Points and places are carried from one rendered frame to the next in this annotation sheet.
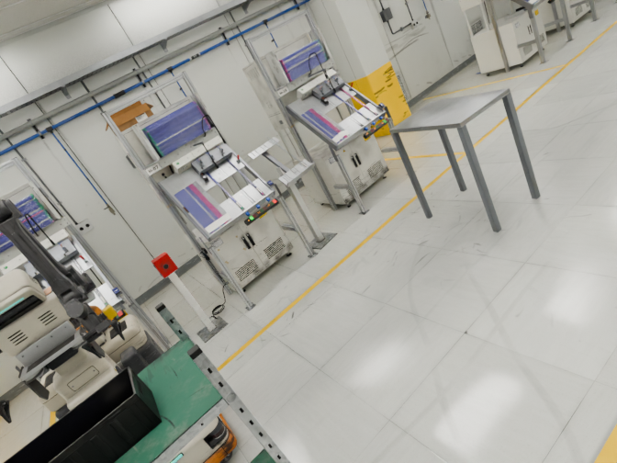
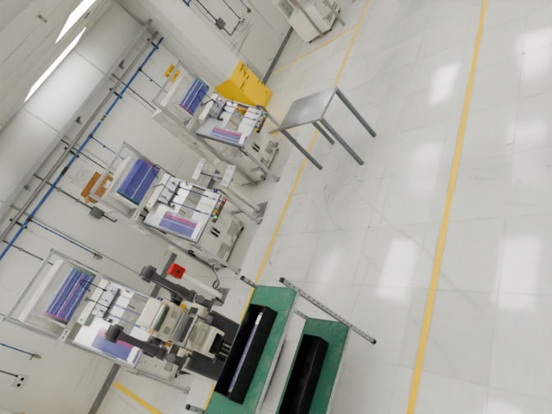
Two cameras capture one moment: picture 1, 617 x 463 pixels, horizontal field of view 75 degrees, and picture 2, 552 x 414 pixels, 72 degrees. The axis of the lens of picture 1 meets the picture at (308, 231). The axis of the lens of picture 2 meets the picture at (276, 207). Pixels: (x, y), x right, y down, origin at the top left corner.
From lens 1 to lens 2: 150 cm
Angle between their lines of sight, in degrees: 11
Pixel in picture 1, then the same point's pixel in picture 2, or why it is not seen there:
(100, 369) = (206, 329)
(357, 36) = (210, 52)
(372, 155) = (264, 139)
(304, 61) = (195, 97)
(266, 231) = (223, 221)
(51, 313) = (175, 312)
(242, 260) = (217, 246)
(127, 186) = (99, 233)
